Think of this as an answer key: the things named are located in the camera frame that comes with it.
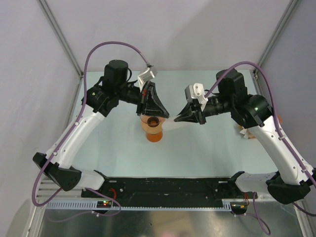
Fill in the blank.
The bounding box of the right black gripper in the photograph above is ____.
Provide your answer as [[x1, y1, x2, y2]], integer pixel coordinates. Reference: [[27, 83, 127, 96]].
[[174, 94, 233, 125]]

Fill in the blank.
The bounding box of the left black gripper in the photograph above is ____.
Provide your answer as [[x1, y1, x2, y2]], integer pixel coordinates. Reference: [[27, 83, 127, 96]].
[[116, 80, 169, 119]]

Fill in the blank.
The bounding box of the clear glass dripper cone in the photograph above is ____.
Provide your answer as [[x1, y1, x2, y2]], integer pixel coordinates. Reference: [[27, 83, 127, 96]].
[[140, 115, 165, 127]]

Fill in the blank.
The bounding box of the white paper coffee filter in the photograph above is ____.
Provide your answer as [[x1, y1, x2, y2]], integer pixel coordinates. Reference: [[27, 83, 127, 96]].
[[162, 117, 189, 131]]

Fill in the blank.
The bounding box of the wooden dripper ring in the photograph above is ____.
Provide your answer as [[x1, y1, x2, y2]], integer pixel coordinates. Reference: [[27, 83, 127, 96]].
[[140, 117, 166, 135]]

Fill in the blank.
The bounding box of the orange glass carafe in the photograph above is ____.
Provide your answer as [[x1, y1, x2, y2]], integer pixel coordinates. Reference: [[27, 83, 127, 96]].
[[146, 132, 163, 143]]

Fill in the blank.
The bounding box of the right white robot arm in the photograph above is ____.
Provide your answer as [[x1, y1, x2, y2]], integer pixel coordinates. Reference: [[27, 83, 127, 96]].
[[174, 69, 316, 204]]

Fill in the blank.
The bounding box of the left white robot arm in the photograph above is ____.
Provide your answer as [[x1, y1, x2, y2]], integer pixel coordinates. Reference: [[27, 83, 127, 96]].
[[33, 60, 169, 197]]

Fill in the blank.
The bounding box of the orange filter holder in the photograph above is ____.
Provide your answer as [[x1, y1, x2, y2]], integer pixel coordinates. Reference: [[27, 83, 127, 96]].
[[277, 115, 282, 124]]

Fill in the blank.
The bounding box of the stack of paper filters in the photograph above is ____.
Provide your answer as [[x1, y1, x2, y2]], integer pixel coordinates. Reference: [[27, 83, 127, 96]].
[[237, 125, 256, 139]]

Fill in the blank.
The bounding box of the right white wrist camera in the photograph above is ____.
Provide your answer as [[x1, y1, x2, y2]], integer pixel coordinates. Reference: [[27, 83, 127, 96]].
[[185, 83, 208, 112]]

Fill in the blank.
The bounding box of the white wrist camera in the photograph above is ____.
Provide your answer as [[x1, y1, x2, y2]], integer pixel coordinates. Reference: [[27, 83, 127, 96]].
[[185, 83, 208, 112], [137, 65, 158, 90]]

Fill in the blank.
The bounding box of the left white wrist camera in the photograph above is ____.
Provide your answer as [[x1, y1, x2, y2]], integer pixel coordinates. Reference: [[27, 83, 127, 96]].
[[137, 65, 158, 90]]

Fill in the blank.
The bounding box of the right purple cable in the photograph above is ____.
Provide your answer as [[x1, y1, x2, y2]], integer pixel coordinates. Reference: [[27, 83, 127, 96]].
[[203, 61, 316, 235]]

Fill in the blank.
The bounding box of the purple cable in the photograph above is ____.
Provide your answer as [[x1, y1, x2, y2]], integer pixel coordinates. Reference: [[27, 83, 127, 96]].
[[31, 41, 153, 222], [203, 61, 316, 235]]

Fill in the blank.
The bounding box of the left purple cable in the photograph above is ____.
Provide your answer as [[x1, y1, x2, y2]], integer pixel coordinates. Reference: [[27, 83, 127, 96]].
[[31, 41, 153, 222]]

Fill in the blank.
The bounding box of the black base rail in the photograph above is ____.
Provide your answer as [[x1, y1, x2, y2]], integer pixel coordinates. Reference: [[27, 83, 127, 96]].
[[81, 172, 258, 209]]

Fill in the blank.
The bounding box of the white slotted cable duct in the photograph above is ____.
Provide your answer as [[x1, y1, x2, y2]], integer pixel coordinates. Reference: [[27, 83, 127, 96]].
[[46, 199, 246, 211]]

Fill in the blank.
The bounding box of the left aluminium frame post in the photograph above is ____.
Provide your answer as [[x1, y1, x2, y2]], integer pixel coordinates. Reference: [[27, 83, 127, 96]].
[[37, 0, 83, 78]]

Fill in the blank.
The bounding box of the aluminium frame post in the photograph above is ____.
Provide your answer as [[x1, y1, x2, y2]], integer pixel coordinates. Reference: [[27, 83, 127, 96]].
[[257, 0, 302, 68], [37, 0, 83, 78]]

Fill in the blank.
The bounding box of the right aluminium frame post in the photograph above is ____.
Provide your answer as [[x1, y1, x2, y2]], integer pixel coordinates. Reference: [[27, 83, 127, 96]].
[[257, 0, 302, 68]]

